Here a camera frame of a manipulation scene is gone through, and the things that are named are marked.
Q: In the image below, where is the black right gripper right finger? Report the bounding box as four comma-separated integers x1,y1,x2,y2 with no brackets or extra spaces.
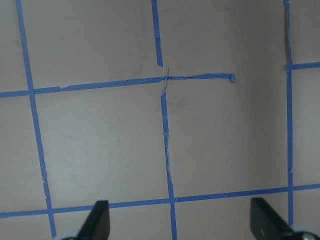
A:
250,197,302,240

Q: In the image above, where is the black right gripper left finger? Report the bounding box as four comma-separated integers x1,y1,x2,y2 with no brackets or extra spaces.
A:
76,200,111,240

